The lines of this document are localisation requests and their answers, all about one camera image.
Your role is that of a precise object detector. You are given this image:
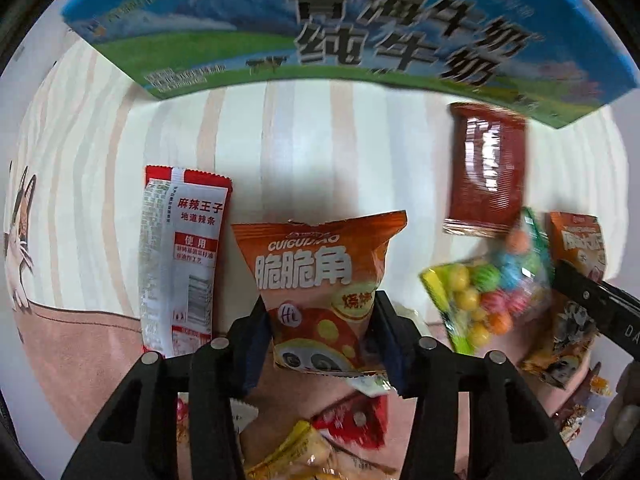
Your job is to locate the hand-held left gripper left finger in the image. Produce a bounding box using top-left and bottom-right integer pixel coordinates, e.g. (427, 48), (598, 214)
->
(60, 294), (275, 480)

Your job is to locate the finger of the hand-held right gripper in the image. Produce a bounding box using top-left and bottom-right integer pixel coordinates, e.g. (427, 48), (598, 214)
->
(550, 259), (618, 326)

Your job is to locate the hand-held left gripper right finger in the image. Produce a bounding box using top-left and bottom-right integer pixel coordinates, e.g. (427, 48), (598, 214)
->
(374, 291), (583, 480)

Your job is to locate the small white green packet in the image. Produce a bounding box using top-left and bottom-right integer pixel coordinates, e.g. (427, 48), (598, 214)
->
(345, 370), (394, 399)

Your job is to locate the orange puffed snack bag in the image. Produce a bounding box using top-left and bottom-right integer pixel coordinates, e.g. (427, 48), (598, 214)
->
(231, 210), (408, 378)

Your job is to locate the colourful candy ball bag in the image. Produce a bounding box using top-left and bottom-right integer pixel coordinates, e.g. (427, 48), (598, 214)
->
(419, 207), (556, 356)

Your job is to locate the brown foil snack packet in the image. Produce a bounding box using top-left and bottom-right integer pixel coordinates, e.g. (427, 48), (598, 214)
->
(442, 102), (530, 238)

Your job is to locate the small orange snack packet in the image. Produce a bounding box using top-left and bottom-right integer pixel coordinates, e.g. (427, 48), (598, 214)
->
(547, 211), (608, 282)

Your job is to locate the sunflower seed print packet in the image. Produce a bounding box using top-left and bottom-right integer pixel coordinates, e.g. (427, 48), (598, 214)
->
(520, 295), (601, 391)

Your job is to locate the small orange wrapped candy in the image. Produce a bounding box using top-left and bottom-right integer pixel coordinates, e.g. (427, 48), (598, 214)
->
(585, 375), (613, 398)

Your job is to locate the red snack packet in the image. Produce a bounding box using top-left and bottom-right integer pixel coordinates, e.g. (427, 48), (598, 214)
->
(310, 392), (390, 450)

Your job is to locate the yellow snack packet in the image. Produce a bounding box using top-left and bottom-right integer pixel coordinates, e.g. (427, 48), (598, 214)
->
(245, 420), (401, 480)

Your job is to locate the red white spicy strip packet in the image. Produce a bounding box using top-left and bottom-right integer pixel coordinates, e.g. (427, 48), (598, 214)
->
(139, 165), (234, 358)

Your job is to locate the striped printed bed sheet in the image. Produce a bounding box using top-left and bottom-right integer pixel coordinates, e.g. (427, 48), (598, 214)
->
(0, 35), (632, 480)

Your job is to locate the blue green milk carton box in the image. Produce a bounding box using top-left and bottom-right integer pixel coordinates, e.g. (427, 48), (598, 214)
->
(60, 0), (640, 131)

